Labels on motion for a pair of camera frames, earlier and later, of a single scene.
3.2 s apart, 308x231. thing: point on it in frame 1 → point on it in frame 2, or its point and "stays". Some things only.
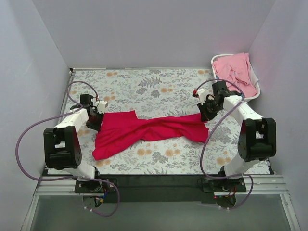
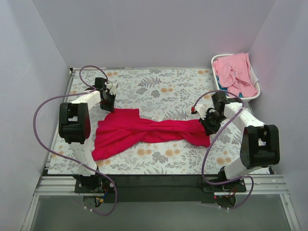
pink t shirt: (237, 70) stays
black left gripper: (95, 121) → (107, 103)
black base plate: (161, 189) stays
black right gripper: (206, 113) → (209, 125)
